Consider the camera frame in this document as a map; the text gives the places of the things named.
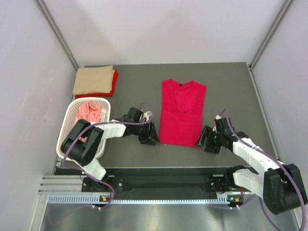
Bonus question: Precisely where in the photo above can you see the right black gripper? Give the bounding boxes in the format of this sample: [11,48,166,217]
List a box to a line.
[194,126,224,154]

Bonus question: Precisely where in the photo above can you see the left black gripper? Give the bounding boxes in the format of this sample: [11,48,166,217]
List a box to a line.
[132,121,161,145]

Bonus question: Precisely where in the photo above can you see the crimson t shirt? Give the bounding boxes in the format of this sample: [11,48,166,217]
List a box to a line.
[159,79,207,147]

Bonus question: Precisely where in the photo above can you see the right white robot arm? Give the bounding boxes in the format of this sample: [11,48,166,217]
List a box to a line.
[195,126,308,215]

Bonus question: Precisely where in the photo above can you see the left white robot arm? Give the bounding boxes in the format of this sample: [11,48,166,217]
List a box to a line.
[60,115,161,191]

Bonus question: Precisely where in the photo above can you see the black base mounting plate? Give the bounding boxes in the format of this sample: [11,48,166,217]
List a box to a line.
[81,167,240,200]

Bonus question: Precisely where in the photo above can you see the white plastic laundry basket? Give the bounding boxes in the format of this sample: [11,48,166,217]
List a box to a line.
[56,97,111,159]

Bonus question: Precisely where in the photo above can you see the folded red t shirt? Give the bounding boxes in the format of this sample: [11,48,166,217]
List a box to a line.
[75,70,119,99]

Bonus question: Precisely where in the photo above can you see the pink crumpled t shirt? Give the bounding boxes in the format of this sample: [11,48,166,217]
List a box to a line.
[76,101,102,142]

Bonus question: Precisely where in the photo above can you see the folded beige t shirt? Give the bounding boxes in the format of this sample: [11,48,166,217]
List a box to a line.
[73,65,114,95]

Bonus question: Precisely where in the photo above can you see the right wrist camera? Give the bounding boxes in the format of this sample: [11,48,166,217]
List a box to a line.
[215,115,233,135]

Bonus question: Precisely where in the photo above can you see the grey slotted cable duct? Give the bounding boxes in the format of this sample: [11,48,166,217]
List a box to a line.
[48,193,244,204]

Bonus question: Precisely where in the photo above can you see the right aluminium frame post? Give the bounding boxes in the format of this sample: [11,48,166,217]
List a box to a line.
[248,0,294,71]

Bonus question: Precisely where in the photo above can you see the aluminium frame post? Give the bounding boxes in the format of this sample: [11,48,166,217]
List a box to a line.
[34,0,79,71]
[248,0,294,71]

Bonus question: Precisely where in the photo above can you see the left aluminium frame post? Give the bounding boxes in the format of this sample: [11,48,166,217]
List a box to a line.
[34,0,79,71]

